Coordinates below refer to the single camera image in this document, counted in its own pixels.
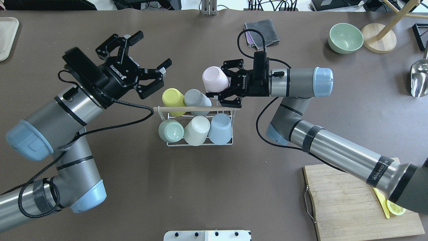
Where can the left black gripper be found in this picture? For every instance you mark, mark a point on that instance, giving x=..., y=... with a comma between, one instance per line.
x=115, y=74

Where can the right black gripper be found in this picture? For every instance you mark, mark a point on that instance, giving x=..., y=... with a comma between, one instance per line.
x=246, y=83

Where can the pink cup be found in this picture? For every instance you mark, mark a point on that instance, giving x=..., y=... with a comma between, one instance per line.
x=214, y=79

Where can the mint green cup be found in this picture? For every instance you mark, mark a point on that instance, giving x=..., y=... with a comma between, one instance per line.
x=171, y=131

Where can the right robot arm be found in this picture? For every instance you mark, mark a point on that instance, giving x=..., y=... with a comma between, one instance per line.
x=403, y=184

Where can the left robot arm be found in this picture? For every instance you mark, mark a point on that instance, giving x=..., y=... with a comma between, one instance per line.
x=59, y=129

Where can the grey cup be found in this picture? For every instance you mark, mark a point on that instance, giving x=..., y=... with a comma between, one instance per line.
x=194, y=97

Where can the yellow cup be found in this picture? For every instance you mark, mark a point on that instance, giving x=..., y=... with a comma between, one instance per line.
x=173, y=98

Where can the light blue cup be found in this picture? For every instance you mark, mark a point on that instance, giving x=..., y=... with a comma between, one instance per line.
x=220, y=132

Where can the cream white cup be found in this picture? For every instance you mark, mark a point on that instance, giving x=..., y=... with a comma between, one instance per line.
x=197, y=131

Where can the grey folded cloth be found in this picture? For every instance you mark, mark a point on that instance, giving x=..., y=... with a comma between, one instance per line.
x=266, y=28

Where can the mint green bowl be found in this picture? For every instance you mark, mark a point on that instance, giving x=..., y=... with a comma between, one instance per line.
x=345, y=38

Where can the cream tray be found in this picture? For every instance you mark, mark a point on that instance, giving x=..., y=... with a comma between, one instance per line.
x=8, y=30

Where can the wooden mug tree stand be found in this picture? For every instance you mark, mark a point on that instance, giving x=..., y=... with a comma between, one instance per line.
x=380, y=38

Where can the white mounting plate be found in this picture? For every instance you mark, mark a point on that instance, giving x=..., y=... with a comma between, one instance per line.
x=208, y=235

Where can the wooden cutting board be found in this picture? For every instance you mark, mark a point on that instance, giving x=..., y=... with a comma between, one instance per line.
x=347, y=209

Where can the metal scoop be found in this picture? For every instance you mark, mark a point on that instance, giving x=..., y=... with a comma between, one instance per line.
x=419, y=76

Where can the yellow plastic knife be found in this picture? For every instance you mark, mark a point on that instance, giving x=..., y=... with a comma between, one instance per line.
x=383, y=202

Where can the wine glass rack tray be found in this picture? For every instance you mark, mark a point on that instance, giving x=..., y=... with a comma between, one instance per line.
x=420, y=33

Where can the lemon slice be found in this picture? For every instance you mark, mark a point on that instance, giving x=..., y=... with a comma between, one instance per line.
x=394, y=208

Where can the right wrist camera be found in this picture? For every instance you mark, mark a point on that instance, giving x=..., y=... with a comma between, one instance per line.
x=259, y=85

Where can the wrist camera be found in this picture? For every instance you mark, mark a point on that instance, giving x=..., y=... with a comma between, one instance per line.
x=90, y=76
x=259, y=85

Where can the white wire cup holder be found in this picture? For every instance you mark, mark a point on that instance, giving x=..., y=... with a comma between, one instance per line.
x=185, y=114

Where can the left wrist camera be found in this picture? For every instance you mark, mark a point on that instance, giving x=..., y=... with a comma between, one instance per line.
x=90, y=76

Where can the aluminium frame post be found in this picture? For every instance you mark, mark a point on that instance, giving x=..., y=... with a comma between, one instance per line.
x=209, y=7

